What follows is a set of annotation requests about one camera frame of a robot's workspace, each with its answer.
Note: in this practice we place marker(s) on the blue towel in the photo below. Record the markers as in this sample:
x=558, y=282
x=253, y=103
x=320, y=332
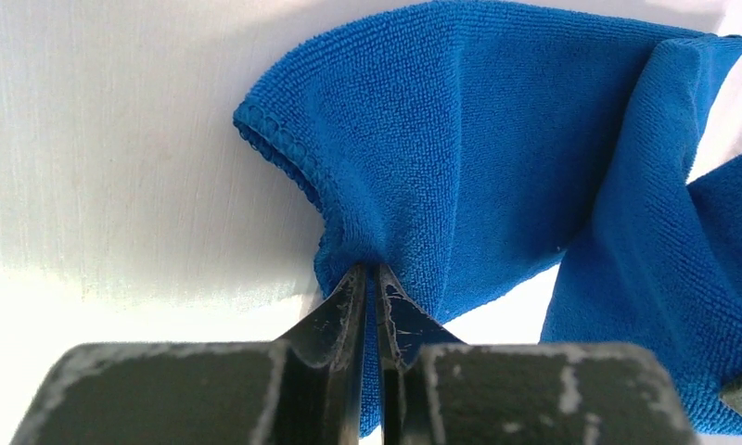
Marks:
x=471, y=145

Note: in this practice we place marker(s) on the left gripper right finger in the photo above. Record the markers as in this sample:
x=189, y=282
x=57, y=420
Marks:
x=403, y=329

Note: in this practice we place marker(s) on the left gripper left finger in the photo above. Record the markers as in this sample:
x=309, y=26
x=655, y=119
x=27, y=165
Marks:
x=320, y=392

